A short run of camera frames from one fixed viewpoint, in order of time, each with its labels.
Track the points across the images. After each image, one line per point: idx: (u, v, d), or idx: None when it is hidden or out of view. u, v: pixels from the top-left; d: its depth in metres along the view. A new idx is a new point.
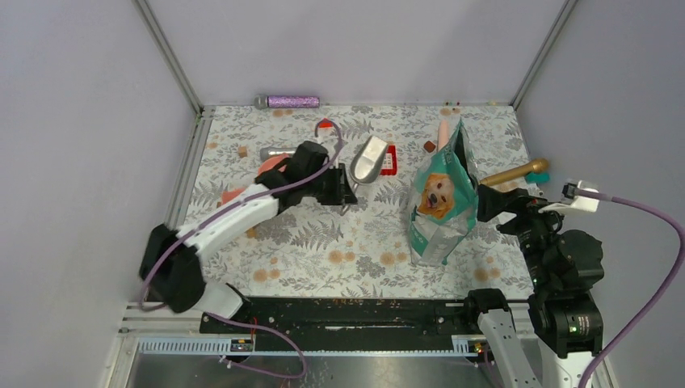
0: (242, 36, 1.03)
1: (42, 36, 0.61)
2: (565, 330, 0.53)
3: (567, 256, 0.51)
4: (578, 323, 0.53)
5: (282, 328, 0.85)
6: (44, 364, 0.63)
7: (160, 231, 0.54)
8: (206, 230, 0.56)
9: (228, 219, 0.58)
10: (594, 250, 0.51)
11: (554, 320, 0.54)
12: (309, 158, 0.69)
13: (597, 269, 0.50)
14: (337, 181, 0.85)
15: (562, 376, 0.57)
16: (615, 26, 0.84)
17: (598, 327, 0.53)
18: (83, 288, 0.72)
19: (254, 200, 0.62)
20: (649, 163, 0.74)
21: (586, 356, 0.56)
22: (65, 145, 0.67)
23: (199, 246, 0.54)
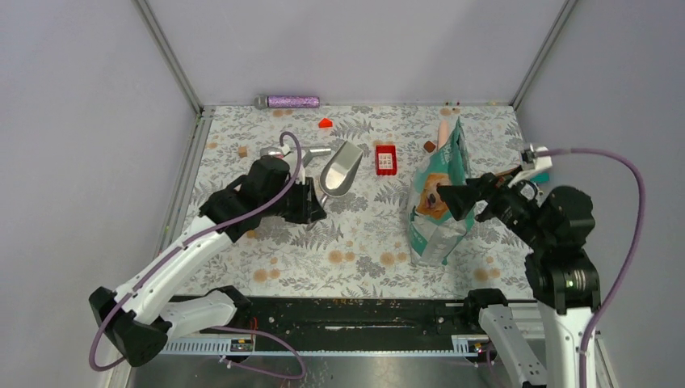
0: (242, 36, 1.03)
1: (44, 37, 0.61)
2: (562, 284, 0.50)
3: (559, 208, 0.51)
4: (575, 278, 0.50)
5: (282, 329, 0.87)
6: (44, 364, 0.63)
7: (98, 297, 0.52)
8: (144, 288, 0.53)
9: (167, 270, 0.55)
10: (584, 202, 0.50)
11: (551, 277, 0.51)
12: (265, 177, 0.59)
13: (588, 217, 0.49)
14: (304, 196, 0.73)
15: (563, 336, 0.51)
16: (614, 26, 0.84)
17: (594, 282, 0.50)
18: (82, 288, 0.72)
19: (195, 242, 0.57)
20: (649, 162, 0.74)
21: (586, 314, 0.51)
22: (65, 145, 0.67)
23: (137, 310, 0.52)
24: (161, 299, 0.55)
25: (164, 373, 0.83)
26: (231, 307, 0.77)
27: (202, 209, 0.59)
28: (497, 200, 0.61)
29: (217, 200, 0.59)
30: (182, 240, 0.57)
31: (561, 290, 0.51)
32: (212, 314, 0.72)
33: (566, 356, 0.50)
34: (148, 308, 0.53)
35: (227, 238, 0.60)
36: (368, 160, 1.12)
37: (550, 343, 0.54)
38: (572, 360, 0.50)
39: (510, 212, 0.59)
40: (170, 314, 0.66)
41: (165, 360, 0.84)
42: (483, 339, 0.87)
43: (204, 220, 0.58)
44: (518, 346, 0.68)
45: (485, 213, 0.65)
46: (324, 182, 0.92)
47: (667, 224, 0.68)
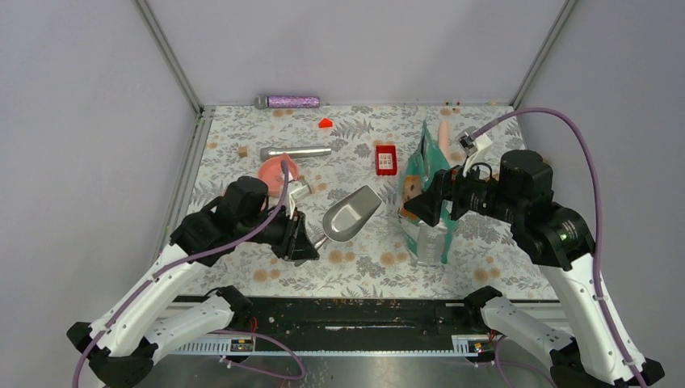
0: (242, 35, 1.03)
1: (44, 36, 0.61)
2: (559, 240, 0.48)
3: (515, 169, 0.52)
4: (567, 229, 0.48)
5: (282, 329, 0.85)
6: (44, 365, 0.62)
7: (73, 335, 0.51)
8: (117, 325, 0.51)
9: (138, 305, 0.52)
10: (531, 158, 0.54)
11: (545, 237, 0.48)
12: (241, 200, 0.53)
13: (544, 168, 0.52)
14: (288, 228, 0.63)
15: (577, 290, 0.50)
16: (614, 26, 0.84)
17: (582, 226, 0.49)
18: (81, 288, 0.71)
19: (168, 273, 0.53)
20: (648, 162, 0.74)
21: (589, 259, 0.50)
22: (65, 143, 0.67)
23: (112, 347, 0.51)
24: (139, 331, 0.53)
25: (165, 373, 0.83)
26: (228, 313, 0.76)
27: (173, 237, 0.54)
28: (460, 192, 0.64)
29: (190, 225, 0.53)
30: (153, 272, 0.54)
31: (559, 246, 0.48)
32: (208, 322, 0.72)
33: (590, 309, 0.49)
34: (123, 343, 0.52)
35: (199, 266, 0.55)
36: (368, 160, 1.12)
37: (566, 300, 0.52)
38: (595, 310, 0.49)
39: (476, 198, 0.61)
40: (157, 334, 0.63)
41: (166, 360, 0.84)
42: (485, 340, 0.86)
43: (176, 247, 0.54)
44: (526, 326, 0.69)
45: (454, 211, 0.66)
46: (333, 220, 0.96)
47: (666, 225, 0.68)
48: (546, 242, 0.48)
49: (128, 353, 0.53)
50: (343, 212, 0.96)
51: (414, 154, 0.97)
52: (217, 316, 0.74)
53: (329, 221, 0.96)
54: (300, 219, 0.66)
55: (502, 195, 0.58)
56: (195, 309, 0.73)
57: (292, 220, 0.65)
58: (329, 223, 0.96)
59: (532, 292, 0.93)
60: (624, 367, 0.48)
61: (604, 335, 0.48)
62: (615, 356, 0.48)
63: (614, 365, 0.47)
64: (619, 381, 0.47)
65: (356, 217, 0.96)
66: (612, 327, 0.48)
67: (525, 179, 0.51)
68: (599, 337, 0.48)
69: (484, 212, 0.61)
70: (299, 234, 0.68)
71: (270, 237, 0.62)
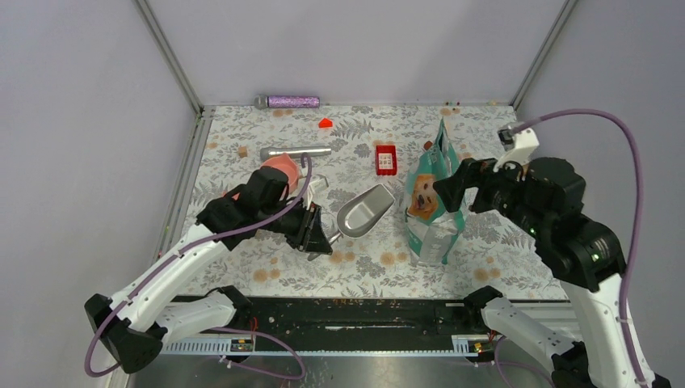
0: (242, 36, 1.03)
1: (43, 36, 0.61)
2: (589, 259, 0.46)
3: (545, 180, 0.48)
4: (598, 249, 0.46)
5: (282, 329, 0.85)
6: (44, 365, 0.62)
7: (94, 304, 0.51)
8: (140, 297, 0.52)
9: (162, 279, 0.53)
10: (565, 170, 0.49)
11: (573, 254, 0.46)
12: (264, 186, 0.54)
13: (576, 179, 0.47)
14: (303, 221, 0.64)
15: (602, 311, 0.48)
16: (615, 25, 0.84)
17: (615, 246, 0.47)
18: (82, 288, 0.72)
19: (192, 250, 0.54)
20: (648, 162, 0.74)
21: (615, 280, 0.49)
22: (65, 145, 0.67)
23: (132, 318, 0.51)
24: (157, 306, 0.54)
25: (165, 373, 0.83)
26: (230, 309, 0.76)
27: (199, 217, 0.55)
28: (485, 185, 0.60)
29: (216, 208, 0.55)
30: (179, 247, 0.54)
31: (589, 267, 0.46)
32: (211, 315, 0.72)
33: (611, 331, 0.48)
34: (142, 316, 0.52)
35: (224, 247, 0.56)
36: (368, 160, 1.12)
37: (585, 317, 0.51)
38: (616, 332, 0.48)
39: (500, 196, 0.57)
40: (166, 319, 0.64)
41: (166, 360, 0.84)
42: (485, 340, 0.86)
43: (202, 228, 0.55)
44: (528, 326, 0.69)
45: (476, 203, 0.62)
46: (346, 218, 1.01)
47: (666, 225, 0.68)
48: (574, 260, 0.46)
49: (142, 331, 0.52)
50: (358, 210, 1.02)
51: (430, 150, 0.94)
52: (220, 311, 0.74)
53: (344, 218, 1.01)
54: (315, 211, 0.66)
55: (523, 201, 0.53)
56: (199, 301, 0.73)
57: (309, 212, 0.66)
58: (343, 221, 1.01)
59: (532, 292, 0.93)
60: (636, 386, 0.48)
61: (621, 357, 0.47)
62: (629, 377, 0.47)
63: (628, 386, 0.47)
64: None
65: (370, 214, 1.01)
66: (630, 349, 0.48)
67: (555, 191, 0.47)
68: (616, 358, 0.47)
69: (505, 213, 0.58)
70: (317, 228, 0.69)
71: (288, 226, 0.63)
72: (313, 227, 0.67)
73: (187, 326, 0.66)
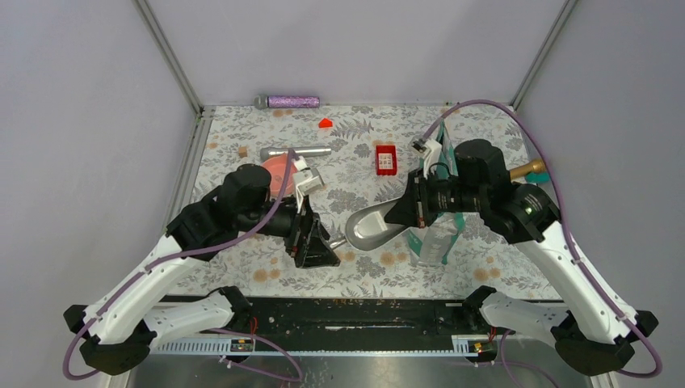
0: (241, 36, 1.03)
1: (42, 37, 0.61)
2: (525, 215, 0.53)
3: (468, 158, 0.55)
4: (531, 203, 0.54)
5: (282, 329, 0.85)
6: (43, 365, 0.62)
7: (73, 315, 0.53)
8: (108, 314, 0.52)
9: (130, 296, 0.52)
10: (482, 145, 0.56)
11: (514, 215, 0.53)
12: (236, 191, 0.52)
13: (494, 150, 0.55)
14: (291, 227, 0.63)
15: (556, 258, 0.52)
16: (614, 24, 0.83)
17: (543, 199, 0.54)
18: (81, 288, 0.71)
19: (159, 267, 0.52)
20: (648, 161, 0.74)
21: (557, 226, 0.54)
22: (65, 145, 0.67)
23: (102, 335, 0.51)
24: (130, 321, 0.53)
25: (165, 373, 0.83)
26: (228, 312, 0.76)
27: (169, 229, 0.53)
28: (425, 191, 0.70)
29: (188, 217, 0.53)
30: (146, 264, 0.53)
31: (527, 221, 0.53)
32: (207, 318, 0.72)
33: (571, 274, 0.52)
34: (114, 332, 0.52)
35: (194, 262, 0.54)
36: (368, 160, 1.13)
37: (548, 270, 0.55)
38: (576, 274, 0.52)
39: (443, 197, 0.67)
40: (157, 322, 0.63)
41: (166, 360, 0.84)
42: (485, 340, 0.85)
43: (171, 240, 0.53)
44: (523, 309, 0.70)
45: (425, 214, 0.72)
46: (357, 222, 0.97)
47: (665, 225, 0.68)
48: (515, 221, 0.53)
49: (119, 342, 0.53)
50: (373, 216, 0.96)
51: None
52: (217, 314, 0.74)
53: (355, 222, 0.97)
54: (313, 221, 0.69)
55: (467, 187, 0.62)
56: (195, 304, 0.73)
57: (300, 214, 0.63)
58: (353, 224, 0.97)
59: (532, 292, 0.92)
60: (619, 323, 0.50)
61: (592, 298, 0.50)
62: (608, 316, 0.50)
63: (609, 326, 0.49)
64: (617, 338, 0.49)
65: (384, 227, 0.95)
66: (595, 284, 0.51)
67: (480, 163, 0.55)
68: (589, 301, 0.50)
69: (455, 208, 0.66)
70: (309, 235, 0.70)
71: (278, 227, 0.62)
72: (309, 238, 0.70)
73: (178, 328, 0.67)
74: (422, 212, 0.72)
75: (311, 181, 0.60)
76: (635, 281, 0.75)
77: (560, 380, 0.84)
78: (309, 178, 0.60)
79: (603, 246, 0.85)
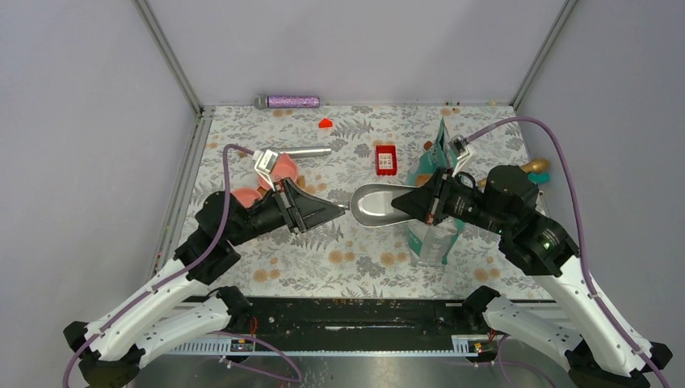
0: (241, 37, 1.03)
1: (43, 38, 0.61)
2: (543, 250, 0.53)
3: (504, 191, 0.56)
4: (548, 238, 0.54)
5: (282, 329, 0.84)
6: (44, 364, 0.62)
7: (73, 331, 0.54)
8: (111, 330, 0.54)
9: (134, 314, 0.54)
10: (515, 178, 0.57)
11: (531, 250, 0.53)
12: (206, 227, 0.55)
13: (529, 187, 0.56)
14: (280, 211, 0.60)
15: (573, 292, 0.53)
16: (613, 26, 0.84)
17: (562, 234, 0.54)
18: (81, 288, 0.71)
19: (165, 287, 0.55)
20: (649, 161, 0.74)
21: (574, 261, 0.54)
22: (65, 145, 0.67)
23: (102, 351, 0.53)
24: (130, 339, 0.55)
25: (165, 373, 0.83)
26: (224, 316, 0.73)
27: (176, 253, 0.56)
28: (446, 191, 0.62)
29: (194, 242, 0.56)
30: (153, 284, 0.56)
31: (545, 256, 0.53)
32: (201, 326, 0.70)
33: (587, 308, 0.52)
34: (114, 348, 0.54)
35: (198, 284, 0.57)
36: (368, 160, 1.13)
37: (564, 303, 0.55)
38: (593, 308, 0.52)
39: (462, 204, 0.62)
40: (146, 339, 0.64)
41: (166, 360, 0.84)
42: (485, 340, 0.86)
43: (178, 264, 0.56)
44: (534, 321, 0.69)
45: (437, 214, 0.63)
46: (365, 196, 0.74)
47: (665, 225, 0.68)
48: (532, 255, 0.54)
49: (117, 357, 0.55)
50: (382, 194, 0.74)
51: (430, 151, 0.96)
52: (212, 320, 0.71)
53: (362, 195, 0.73)
54: (292, 184, 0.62)
55: (485, 207, 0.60)
56: (189, 312, 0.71)
57: (276, 191, 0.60)
58: (359, 197, 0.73)
59: (532, 292, 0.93)
60: (634, 357, 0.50)
61: (610, 332, 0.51)
62: (624, 349, 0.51)
63: (626, 359, 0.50)
64: (632, 372, 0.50)
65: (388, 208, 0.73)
66: (611, 319, 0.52)
67: (512, 199, 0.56)
68: (605, 335, 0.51)
69: (466, 218, 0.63)
70: (298, 198, 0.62)
71: (270, 219, 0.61)
72: (300, 204, 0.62)
73: (171, 341, 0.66)
74: (434, 211, 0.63)
75: (268, 157, 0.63)
76: (635, 281, 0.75)
77: (560, 379, 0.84)
78: (266, 158, 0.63)
79: (603, 246, 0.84)
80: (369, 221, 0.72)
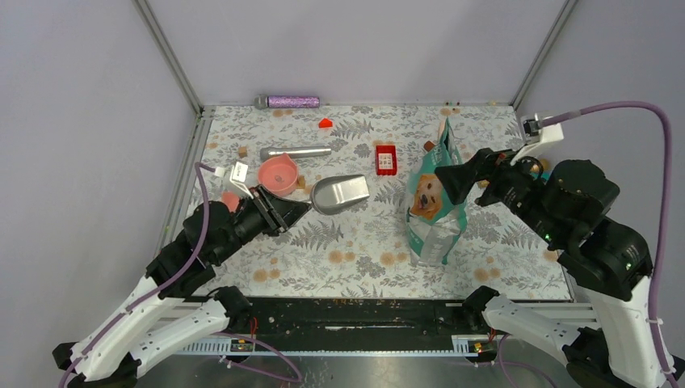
0: (241, 36, 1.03)
1: (44, 38, 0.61)
2: (623, 267, 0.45)
3: (578, 192, 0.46)
4: (630, 256, 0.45)
5: (282, 329, 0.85)
6: (44, 364, 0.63)
7: (58, 355, 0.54)
8: (93, 352, 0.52)
9: (111, 336, 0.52)
10: (592, 178, 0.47)
11: (607, 267, 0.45)
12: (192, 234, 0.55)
13: (608, 185, 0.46)
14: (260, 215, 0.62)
15: (636, 318, 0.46)
16: (614, 26, 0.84)
17: (642, 250, 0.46)
18: (82, 288, 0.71)
19: (140, 308, 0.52)
20: None
21: (645, 283, 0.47)
22: (65, 144, 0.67)
23: (86, 373, 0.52)
24: (115, 357, 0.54)
25: (165, 373, 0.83)
26: (222, 319, 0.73)
27: (149, 270, 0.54)
28: (501, 178, 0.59)
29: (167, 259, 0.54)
30: (126, 304, 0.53)
31: (623, 278, 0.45)
32: (199, 331, 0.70)
33: (644, 333, 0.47)
34: (99, 369, 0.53)
35: (171, 300, 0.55)
36: (368, 160, 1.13)
37: (612, 319, 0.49)
38: (647, 332, 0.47)
39: (513, 194, 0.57)
40: (142, 348, 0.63)
41: (166, 360, 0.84)
42: (485, 340, 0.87)
43: (151, 281, 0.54)
44: (532, 320, 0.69)
45: (484, 197, 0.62)
46: (326, 187, 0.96)
47: None
48: (606, 271, 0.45)
49: (106, 377, 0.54)
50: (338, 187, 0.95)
51: (434, 151, 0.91)
52: (210, 324, 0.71)
53: (324, 185, 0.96)
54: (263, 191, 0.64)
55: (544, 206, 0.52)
56: (187, 317, 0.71)
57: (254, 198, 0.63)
58: (321, 187, 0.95)
59: (532, 292, 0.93)
60: (658, 374, 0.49)
61: (651, 356, 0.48)
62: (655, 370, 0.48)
63: (653, 379, 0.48)
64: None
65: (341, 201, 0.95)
66: (657, 342, 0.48)
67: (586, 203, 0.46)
68: (647, 359, 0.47)
69: (516, 211, 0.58)
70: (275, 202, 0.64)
71: (252, 225, 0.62)
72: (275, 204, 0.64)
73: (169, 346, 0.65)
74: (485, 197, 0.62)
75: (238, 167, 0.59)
76: None
77: (561, 380, 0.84)
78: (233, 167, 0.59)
79: None
80: (325, 208, 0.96)
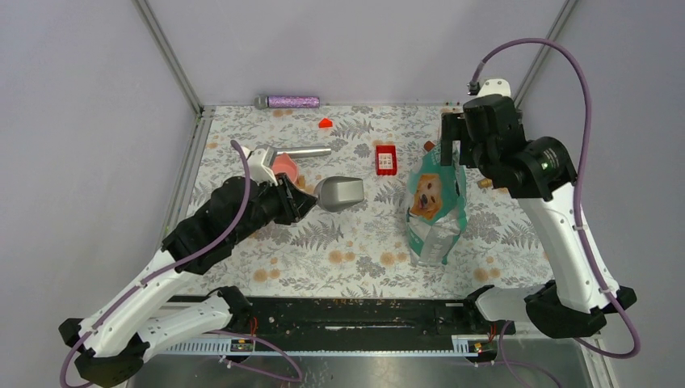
0: (241, 37, 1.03)
1: (44, 38, 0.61)
2: (540, 167, 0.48)
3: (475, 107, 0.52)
4: (548, 158, 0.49)
5: (282, 329, 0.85)
6: (42, 362, 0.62)
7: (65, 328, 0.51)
8: (104, 326, 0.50)
9: (126, 309, 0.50)
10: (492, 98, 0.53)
11: (527, 167, 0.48)
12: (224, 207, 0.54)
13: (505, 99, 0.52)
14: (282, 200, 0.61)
15: (558, 221, 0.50)
16: (614, 25, 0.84)
17: (562, 155, 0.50)
18: (81, 287, 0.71)
19: (156, 281, 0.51)
20: (649, 160, 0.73)
21: (569, 189, 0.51)
22: (65, 143, 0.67)
23: (97, 348, 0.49)
24: (126, 334, 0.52)
25: (165, 372, 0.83)
26: (225, 314, 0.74)
27: (165, 242, 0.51)
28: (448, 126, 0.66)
29: (186, 234, 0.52)
30: (142, 277, 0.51)
31: (540, 176, 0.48)
32: (204, 322, 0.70)
33: (568, 237, 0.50)
34: (109, 344, 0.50)
35: (190, 275, 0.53)
36: (368, 160, 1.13)
37: (542, 229, 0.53)
38: (573, 238, 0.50)
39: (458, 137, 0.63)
40: (150, 332, 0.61)
41: (166, 360, 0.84)
42: (485, 340, 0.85)
43: (167, 255, 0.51)
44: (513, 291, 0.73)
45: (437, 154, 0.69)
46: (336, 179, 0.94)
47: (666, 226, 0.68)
48: (527, 172, 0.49)
49: (113, 356, 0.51)
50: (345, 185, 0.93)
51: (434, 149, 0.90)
52: (214, 318, 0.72)
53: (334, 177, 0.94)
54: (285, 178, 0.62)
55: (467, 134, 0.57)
56: (191, 309, 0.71)
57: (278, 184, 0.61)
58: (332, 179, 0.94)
59: None
60: (599, 295, 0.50)
61: (582, 267, 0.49)
62: (592, 286, 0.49)
63: (590, 295, 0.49)
64: (594, 308, 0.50)
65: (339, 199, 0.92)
66: (588, 253, 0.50)
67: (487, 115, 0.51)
68: (577, 268, 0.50)
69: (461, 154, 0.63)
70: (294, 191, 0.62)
71: (270, 211, 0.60)
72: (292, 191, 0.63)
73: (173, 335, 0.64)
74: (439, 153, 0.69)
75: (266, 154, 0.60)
76: (636, 282, 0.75)
77: (565, 378, 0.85)
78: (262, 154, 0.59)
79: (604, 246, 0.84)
80: (327, 201, 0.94)
